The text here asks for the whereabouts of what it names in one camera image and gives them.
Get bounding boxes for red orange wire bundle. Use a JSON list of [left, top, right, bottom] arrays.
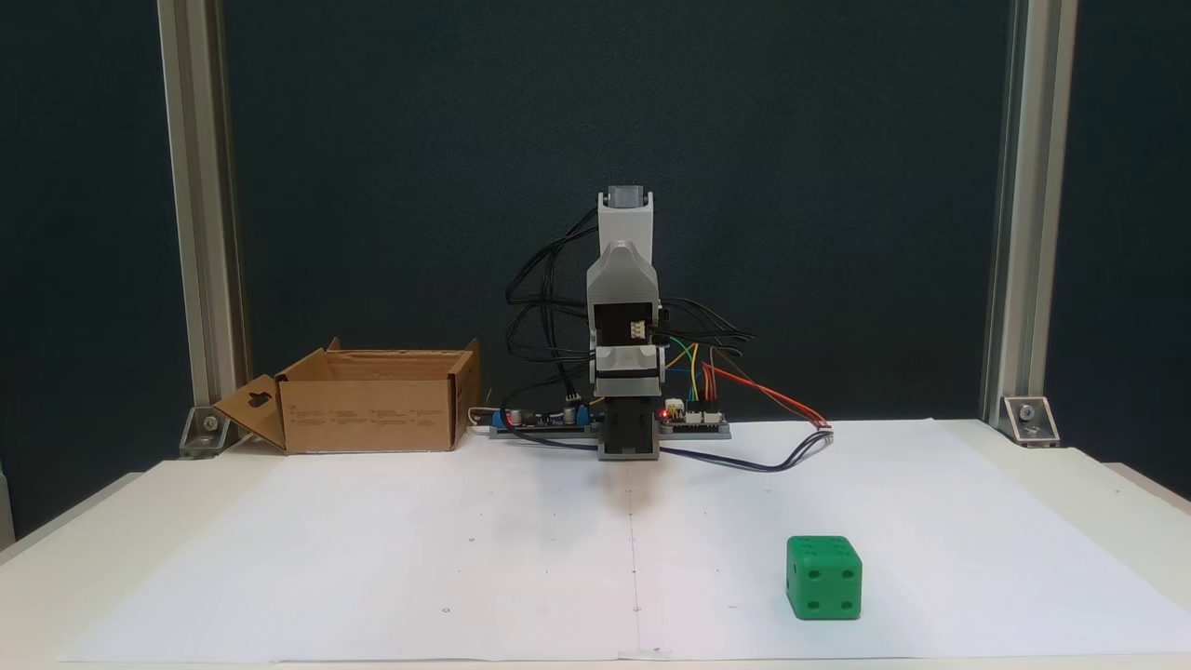
[[703, 358, 832, 431]]

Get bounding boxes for grey board mounting plate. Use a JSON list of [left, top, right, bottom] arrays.
[[488, 423, 732, 441]]

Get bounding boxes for controller board with red LED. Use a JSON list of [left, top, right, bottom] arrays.
[[659, 397, 729, 431]]

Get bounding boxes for black elbow servo cable bundle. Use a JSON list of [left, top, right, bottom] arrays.
[[535, 209, 602, 422]]

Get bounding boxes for green dice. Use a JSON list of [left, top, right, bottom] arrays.
[[784, 534, 863, 622]]

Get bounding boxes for black cable with white connector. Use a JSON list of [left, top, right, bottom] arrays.
[[507, 423, 836, 474]]

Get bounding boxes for black wrist servo cable bundle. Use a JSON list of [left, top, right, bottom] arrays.
[[656, 298, 756, 360]]

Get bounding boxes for white paper sheet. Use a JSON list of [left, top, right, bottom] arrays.
[[58, 430, 643, 663]]

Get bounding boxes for black base servo cable loop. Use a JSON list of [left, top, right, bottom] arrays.
[[505, 277, 596, 366]]

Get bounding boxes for aluminium frame post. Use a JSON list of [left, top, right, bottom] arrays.
[[979, 0, 1080, 424], [156, 0, 250, 410]]

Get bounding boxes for coloured jumper wire bundle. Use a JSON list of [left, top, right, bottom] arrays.
[[665, 341, 745, 410]]

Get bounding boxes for metal corner bracket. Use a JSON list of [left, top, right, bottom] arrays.
[[1000, 395, 1064, 449], [179, 405, 234, 459]]

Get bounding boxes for brown cardboard box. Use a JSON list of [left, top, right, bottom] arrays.
[[212, 337, 483, 455]]

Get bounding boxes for blue circuit board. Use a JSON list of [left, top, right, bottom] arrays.
[[491, 402, 602, 435]]

